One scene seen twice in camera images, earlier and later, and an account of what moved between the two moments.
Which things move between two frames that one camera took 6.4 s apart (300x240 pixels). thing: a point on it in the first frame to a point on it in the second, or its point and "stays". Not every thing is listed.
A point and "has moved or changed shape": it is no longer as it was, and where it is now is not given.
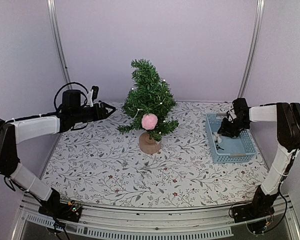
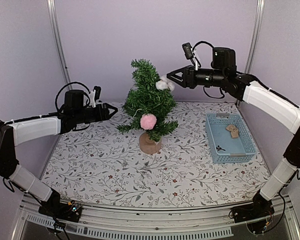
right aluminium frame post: [253, 48] stays
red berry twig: [217, 147] stays
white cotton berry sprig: [218, 139] to [164, 84]
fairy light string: [138, 109] has moved or changed shape
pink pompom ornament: [149, 121] stays
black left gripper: [104, 112] stays
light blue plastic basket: [239, 149] stays
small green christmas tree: [148, 94] stays
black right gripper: [224, 130] to [187, 79]
